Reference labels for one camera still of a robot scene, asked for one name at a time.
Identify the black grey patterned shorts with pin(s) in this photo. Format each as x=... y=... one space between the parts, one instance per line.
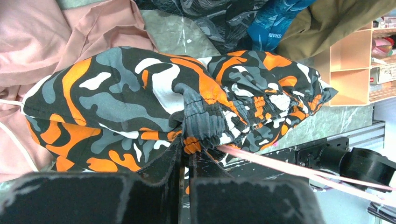
x=224 y=22

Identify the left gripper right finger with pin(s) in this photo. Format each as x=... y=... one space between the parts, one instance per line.
x=247 y=193

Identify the peach plastic file organizer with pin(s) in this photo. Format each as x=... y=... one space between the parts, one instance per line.
x=347 y=64

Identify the pink drawstring shorts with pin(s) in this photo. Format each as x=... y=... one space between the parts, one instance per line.
x=38 y=38

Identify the pink wire hanger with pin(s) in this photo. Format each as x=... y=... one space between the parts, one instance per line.
x=315 y=175

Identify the aluminium frame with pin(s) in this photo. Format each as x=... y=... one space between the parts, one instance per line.
x=371 y=137

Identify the pink item in organizer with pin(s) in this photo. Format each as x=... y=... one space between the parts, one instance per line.
x=382 y=47

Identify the blue patterned shorts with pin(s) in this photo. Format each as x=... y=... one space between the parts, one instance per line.
x=272 y=21

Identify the orange camouflage shorts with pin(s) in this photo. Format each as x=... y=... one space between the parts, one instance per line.
x=120 y=109

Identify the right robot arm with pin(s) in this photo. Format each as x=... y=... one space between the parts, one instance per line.
x=356 y=163

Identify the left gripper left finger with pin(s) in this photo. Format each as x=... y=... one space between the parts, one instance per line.
x=148 y=196

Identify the tan brown shorts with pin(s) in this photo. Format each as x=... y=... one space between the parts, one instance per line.
x=325 y=22

